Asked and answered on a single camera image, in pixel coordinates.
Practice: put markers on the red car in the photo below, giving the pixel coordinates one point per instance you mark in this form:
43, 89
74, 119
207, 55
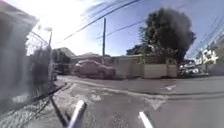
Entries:
93, 68

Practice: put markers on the grey patched road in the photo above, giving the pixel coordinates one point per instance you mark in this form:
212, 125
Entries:
133, 110

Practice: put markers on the robot's own part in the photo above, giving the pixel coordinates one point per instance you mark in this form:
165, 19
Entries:
77, 115
146, 120

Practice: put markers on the large dark tree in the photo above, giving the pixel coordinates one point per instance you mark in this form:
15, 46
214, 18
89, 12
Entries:
166, 33

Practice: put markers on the grey building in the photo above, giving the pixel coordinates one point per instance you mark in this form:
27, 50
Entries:
13, 50

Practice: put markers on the pale garden wall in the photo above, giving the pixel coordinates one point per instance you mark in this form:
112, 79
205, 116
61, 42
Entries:
153, 70

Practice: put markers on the white vehicle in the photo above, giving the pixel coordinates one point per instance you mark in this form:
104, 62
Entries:
190, 70

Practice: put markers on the low houses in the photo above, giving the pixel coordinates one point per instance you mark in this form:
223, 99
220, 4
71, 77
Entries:
66, 53

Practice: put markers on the utility pole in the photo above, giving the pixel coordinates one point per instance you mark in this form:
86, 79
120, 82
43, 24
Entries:
104, 36

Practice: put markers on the pale building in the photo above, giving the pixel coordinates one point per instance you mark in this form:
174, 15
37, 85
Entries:
213, 56

